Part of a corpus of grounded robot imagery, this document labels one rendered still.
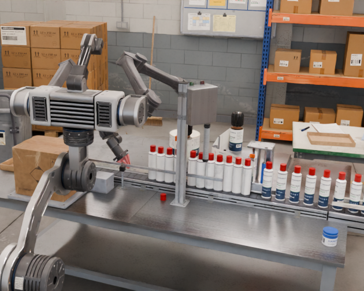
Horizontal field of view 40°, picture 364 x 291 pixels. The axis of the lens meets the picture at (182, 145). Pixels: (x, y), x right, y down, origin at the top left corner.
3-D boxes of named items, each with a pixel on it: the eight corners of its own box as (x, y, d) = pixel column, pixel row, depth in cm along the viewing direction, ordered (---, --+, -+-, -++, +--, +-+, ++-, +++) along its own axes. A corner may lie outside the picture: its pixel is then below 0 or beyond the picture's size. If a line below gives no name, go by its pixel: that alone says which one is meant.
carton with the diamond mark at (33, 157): (85, 185, 291) (84, 141, 282) (63, 202, 269) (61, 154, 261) (40, 178, 300) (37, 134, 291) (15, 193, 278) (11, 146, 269)
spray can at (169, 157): (174, 180, 295) (174, 146, 288) (172, 183, 290) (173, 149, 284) (165, 179, 296) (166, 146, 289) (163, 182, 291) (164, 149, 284)
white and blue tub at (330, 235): (325, 238, 246) (326, 224, 243) (338, 242, 242) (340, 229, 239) (319, 243, 240) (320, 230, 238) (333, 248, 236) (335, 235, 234)
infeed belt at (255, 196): (329, 211, 272) (329, 204, 270) (327, 217, 264) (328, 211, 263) (59, 166, 321) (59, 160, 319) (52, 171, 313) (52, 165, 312)
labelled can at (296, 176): (299, 200, 274) (303, 165, 267) (298, 204, 269) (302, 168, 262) (289, 198, 275) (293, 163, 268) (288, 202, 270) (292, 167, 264)
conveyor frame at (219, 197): (329, 212, 273) (330, 204, 271) (327, 220, 263) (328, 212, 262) (60, 167, 322) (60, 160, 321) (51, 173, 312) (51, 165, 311)
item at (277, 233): (351, 168, 342) (351, 165, 341) (344, 268, 224) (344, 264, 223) (76, 130, 405) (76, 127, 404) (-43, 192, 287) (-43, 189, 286)
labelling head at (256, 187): (271, 186, 290) (275, 144, 282) (267, 194, 279) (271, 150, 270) (247, 182, 294) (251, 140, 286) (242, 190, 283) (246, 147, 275)
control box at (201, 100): (216, 121, 268) (218, 86, 262) (190, 126, 258) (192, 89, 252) (204, 117, 276) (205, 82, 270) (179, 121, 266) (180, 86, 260)
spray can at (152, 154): (158, 177, 299) (158, 144, 292) (156, 180, 294) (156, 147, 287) (149, 176, 299) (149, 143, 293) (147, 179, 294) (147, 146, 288)
